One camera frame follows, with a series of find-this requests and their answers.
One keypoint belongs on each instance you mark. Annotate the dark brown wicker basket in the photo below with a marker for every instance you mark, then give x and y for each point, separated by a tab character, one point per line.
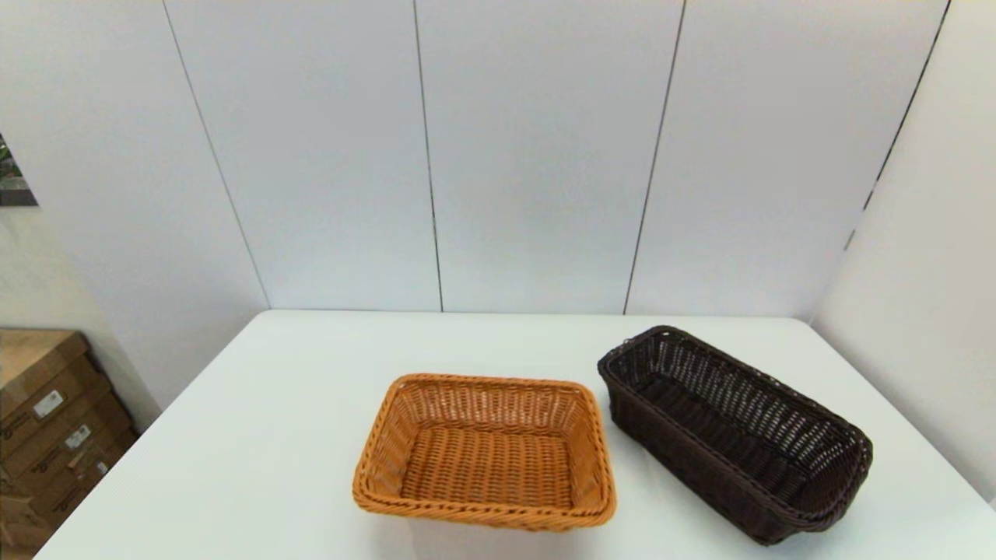
724	435

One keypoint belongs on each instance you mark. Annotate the dark wall picture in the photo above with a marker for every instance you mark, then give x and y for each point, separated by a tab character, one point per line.
12	183

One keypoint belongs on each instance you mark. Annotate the orange wicker basket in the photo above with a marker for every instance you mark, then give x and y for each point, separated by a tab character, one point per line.
486	467

